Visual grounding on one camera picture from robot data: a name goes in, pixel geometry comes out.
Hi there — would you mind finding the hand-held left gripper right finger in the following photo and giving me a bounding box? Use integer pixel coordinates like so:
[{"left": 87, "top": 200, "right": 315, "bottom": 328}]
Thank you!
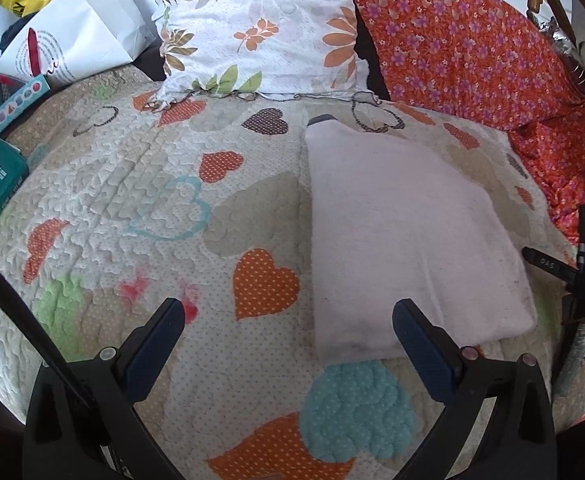
[{"left": 391, "top": 298, "right": 558, "bottom": 480}]

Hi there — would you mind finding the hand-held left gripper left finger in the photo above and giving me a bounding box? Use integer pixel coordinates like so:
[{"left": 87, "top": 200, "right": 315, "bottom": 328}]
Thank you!
[{"left": 22, "top": 297, "right": 188, "bottom": 480}]

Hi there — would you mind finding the pale pink small garment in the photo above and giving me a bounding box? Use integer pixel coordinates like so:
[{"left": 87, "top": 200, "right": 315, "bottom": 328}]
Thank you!
[{"left": 305, "top": 114, "right": 538, "bottom": 363}]

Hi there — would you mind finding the heart pattern quilt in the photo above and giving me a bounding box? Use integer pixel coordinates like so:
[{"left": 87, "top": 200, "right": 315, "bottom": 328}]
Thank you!
[{"left": 0, "top": 67, "right": 581, "bottom": 480}]

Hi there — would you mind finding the light blue flat box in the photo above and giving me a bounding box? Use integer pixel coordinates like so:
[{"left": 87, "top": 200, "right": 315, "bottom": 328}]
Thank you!
[{"left": 0, "top": 72, "right": 53, "bottom": 136}]

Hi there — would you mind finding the orange floral blanket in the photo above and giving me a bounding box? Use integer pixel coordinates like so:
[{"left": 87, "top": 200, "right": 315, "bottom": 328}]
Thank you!
[{"left": 355, "top": 0, "right": 585, "bottom": 241}]

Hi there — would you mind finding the white paper bag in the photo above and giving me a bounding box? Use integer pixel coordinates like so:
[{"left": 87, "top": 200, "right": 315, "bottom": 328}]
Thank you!
[{"left": 0, "top": 0, "right": 160, "bottom": 88}]

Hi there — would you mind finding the white floral pillow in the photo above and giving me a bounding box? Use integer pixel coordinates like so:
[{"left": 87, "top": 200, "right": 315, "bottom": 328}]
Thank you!
[{"left": 152, "top": 0, "right": 373, "bottom": 106}]

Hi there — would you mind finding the crumpled silver foil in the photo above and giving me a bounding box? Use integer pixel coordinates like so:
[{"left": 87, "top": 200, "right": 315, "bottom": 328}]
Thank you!
[{"left": 533, "top": 17, "right": 573, "bottom": 56}]

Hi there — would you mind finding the dark blue cloth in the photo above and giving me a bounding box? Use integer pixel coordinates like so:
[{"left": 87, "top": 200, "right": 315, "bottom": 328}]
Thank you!
[{"left": 0, "top": 16, "right": 36, "bottom": 53}]

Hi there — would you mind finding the black cable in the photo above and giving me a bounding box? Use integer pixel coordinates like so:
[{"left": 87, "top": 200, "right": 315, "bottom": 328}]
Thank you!
[{"left": 0, "top": 246, "right": 123, "bottom": 461}]

